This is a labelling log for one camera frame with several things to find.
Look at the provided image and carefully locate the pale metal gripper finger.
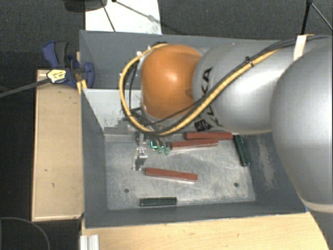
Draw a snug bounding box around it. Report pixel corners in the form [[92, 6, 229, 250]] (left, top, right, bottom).
[[132, 147, 146, 171], [137, 154, 149, 172]]

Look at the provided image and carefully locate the red-brown flat block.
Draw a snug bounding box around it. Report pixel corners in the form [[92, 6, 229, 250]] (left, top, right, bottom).
[[184, 131, 234, 141], [170, 138, 219, 149], [144, 167, 198, 183]]

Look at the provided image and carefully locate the dark green flat block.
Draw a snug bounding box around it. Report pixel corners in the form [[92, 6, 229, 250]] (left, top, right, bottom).
[[139, 196, 178, 207], [233, 134, 251, 167]]

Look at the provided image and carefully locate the grey metal bin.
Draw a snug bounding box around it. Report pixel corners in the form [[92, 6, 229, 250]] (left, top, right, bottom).
[[79, 29, 306, 229]]

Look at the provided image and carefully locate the pale wood board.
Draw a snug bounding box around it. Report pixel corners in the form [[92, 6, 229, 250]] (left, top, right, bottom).
[[31, 69, 85, 222]]

